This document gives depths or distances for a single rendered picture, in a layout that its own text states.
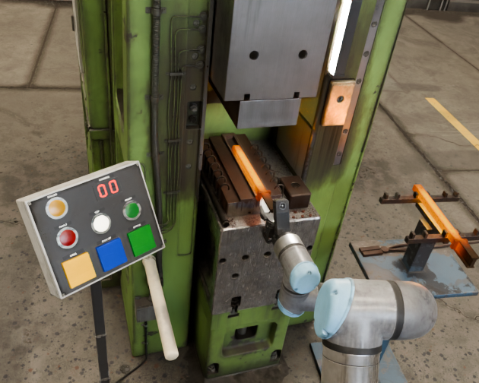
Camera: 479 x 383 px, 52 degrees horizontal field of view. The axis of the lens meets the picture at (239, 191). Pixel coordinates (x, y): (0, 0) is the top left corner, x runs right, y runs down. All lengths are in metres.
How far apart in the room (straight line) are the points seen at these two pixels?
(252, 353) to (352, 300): 1.39
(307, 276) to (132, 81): 0.77
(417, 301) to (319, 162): 1.00
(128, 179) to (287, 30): 0.61
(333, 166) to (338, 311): 1.08
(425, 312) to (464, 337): 1.90
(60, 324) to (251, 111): 1.54
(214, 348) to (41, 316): 0.92
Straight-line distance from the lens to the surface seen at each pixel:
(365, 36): 1.74
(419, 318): 1.03
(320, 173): 1.96
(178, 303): 2.21
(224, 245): 1.73
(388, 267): 1.96
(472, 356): 2.88
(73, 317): 2.63
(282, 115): 1.56
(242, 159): 1.86
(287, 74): 1.50
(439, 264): 2.07
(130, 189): 1.46
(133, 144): 1.64
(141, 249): 1.49
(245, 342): 2.31
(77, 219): 1.40
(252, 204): 1.72
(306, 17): 1.45
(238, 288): 1.92
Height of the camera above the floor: 2.02
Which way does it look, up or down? 37 degrees down
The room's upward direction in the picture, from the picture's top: 8 degrees clockwise
